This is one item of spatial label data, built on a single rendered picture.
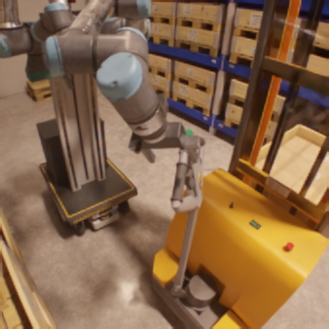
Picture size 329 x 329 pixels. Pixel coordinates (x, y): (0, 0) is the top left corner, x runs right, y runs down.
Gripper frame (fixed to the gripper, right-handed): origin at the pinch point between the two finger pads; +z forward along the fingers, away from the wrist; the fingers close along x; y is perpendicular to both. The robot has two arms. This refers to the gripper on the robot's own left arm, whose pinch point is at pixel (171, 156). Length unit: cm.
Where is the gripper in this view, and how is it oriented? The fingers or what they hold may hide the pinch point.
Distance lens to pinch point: 70.2
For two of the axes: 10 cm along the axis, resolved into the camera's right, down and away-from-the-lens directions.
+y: -1.7, 8.9, -4.2
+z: 3.4, 4.6, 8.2
